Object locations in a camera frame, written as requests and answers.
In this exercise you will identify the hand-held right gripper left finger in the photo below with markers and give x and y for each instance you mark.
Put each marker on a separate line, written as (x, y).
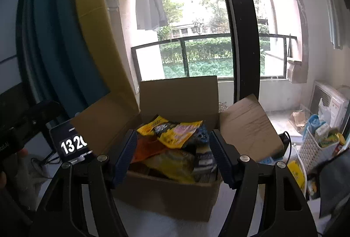
(127, 155)

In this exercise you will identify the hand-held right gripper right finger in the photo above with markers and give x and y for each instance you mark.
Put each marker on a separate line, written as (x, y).
(220, 156)

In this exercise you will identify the orange snack packet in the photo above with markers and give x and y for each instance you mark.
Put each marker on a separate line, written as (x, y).
(145, 149)

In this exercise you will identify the yellow black snack packet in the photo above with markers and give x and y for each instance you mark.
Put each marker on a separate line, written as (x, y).
(169, 133)

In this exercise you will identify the brown cardboard box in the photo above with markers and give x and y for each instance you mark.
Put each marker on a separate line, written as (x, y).
(169, 198)

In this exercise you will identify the person's left hand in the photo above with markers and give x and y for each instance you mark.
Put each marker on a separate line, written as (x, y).
(22, 153)

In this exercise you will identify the dark blue snack packet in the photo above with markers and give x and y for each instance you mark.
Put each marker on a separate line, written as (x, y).
(202, 134)

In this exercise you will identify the black tablet with clock display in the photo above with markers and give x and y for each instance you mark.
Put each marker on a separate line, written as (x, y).
(71, 144)

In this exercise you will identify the black charger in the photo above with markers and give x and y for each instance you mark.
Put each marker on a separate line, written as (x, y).
(285, 144)

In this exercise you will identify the yellow plastic bag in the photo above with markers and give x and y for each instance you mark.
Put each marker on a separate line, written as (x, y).
(296, 174)

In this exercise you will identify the teal curtain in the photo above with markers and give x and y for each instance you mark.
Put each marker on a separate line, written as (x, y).
(60, 48)

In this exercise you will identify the cardboard scrap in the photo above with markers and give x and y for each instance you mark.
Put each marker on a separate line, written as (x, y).
(298, 118)

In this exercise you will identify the white lattice basket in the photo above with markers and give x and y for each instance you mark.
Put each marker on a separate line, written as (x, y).
(314, 152)

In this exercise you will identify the light blue pouch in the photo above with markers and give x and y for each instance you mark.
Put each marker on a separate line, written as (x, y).
(313, 123)

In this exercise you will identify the green white carton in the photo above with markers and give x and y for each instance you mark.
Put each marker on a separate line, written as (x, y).
(322, 131)

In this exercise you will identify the black balcony railing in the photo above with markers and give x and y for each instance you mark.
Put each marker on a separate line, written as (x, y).
(185, 56)

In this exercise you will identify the white plastic bag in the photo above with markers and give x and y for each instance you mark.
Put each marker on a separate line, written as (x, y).
(324, 114)

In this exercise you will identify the green yellow carton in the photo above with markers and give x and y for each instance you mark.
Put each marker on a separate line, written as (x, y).
(335, 140)

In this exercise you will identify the grey cloth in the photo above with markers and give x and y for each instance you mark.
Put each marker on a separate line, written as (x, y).
(336, 187)

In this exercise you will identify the yellow curtain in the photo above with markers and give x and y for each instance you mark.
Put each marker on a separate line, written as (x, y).
(98, 21)

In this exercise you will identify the white air conditioner unit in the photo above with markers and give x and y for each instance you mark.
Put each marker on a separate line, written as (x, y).
(332, 97)

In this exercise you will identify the beige wall box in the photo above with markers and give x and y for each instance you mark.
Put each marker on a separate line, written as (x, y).
(296, 71)

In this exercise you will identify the black window frame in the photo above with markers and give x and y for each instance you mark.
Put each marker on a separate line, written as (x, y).
(240, 34)

